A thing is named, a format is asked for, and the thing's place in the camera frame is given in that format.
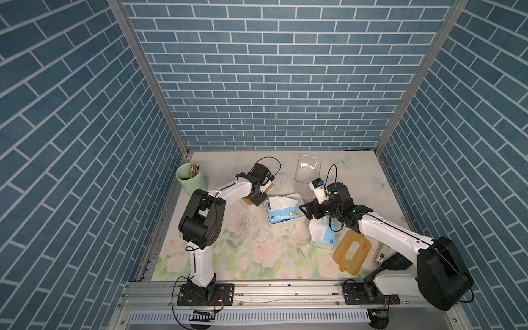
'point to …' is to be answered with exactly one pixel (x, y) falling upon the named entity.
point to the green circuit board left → (204, 315)
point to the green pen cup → (190, 178)
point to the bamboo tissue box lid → (249, 202)
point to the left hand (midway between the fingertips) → (260, 196)
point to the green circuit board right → (381, 314)
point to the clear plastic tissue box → (308, 168)
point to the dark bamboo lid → (339, 254)
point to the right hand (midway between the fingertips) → (309, 203)
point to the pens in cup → (194, 169)
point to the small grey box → (381, 253)
